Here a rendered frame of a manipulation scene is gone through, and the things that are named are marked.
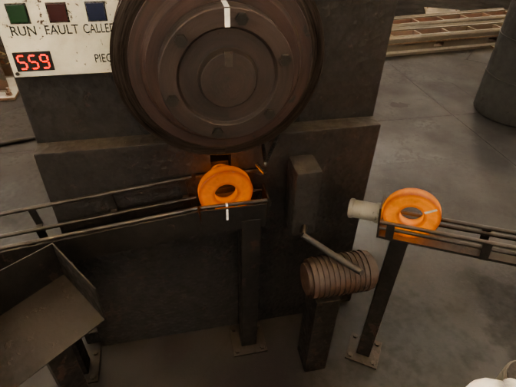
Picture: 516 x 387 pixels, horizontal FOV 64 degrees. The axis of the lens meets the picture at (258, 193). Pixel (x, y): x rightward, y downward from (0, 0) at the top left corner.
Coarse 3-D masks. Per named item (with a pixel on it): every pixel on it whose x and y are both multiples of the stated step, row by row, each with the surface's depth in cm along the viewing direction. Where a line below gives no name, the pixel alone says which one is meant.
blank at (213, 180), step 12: (216, 168) 113; (228, 168) 113; (204, 180) 112; (216, 180) 112; (228, 180) 113; (240, 180) 114; (204, 192) 114; (240, 192) 117; (252, 192) 118; (204, 204) 116
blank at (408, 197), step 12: (396, 192) 115; (408, 192) 112; (420, 192) 111; (384, 204) 118; (396, 204) 114; (408, 204) 113; (420, 204) 112; (432, 204) 111; (384, 216) 118; (396, 216) 117; (432, 216) 113; (432, 228) 115
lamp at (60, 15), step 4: (48, 4) 88; (52, 4) 89; (56, 4) 89; (60, 4) 89; (48, 8) 89; (52, 8) 89; (56, 8) 89; (60, 8) 89; (64, 8) 90; (48, 12) 89; (52, 12) 90; (56, 12) 90; (60, 12) 90; (64, 12) 90; (52, 16) 90; (56, 16) 90; (60, 16) 90; (64, 16) 90; (52, 20) 90; (56, 20) 91; (60, 20) 91; (64, 20) 91
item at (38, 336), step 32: (32, 256) 99; (64, 256) 98; (0, 288) 96; (32, 288) 103; (64, 288) 105; (0, 320) 99; (32, 320) 98; (64, 320) 98; (96, 320) 98; (0, 352) 92; (32, 352) 92; (64, 352) 103; (0, 384) 87; (64, 384) 108
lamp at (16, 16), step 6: (6, 6) 87; (12, 6) 87; (18, 6) 88; (24, 6) 88; (12, 12) 88; (18, 12) 88; (24, 12) 88; (12, 18) 89; (18, 18) 89; (24, 18) 89
